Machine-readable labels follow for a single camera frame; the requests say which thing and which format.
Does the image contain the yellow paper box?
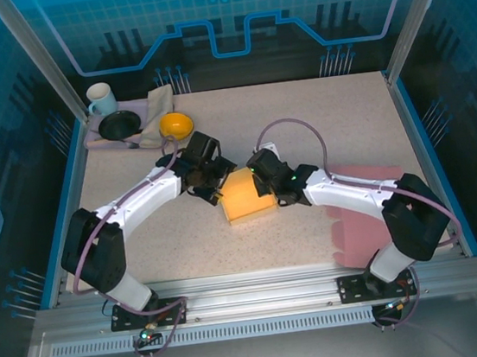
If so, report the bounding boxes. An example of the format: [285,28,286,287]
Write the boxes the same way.
[219,163,280,228]

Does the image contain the pink paper box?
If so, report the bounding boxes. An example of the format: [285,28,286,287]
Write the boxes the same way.
[321,156,413,271]

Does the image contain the yellow patterned bowl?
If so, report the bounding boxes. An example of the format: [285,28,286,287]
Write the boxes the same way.
[157,110,197,144]

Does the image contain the beige cloth napkin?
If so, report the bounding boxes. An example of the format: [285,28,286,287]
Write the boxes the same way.
[131,85,181,151]

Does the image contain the lilac tray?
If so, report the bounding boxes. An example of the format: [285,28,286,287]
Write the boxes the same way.
[79,93,181,160]

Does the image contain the black plate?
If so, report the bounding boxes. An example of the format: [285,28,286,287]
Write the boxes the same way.
[96,107,144,143]

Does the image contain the light blue mug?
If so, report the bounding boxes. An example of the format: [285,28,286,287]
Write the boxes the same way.
[84,80,120,118]

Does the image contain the blue table side strip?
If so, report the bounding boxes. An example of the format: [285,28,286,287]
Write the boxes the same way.
[391,71,477,265]
[18,117,106,311]

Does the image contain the small connector board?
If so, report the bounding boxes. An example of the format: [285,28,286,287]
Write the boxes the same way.
[379,296,412,315]
[135,325,163,347]

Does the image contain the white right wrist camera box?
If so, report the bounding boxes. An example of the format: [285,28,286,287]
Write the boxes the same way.
[254,139,281,159]

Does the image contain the aluminium mounting rail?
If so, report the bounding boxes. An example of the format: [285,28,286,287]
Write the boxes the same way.
[30,242,477,343]

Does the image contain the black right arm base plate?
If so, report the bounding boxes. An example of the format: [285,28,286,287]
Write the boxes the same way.
[335,267,418,305]

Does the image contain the slotted grey cable duct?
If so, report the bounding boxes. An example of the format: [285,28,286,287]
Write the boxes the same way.
[48,305,377,357]

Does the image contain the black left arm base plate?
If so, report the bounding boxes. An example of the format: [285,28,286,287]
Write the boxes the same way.
[108,295,191,334]

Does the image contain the aluminium frame post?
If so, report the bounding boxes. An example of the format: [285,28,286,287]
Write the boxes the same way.
[374,0,473,86]
[0,0,90,132]

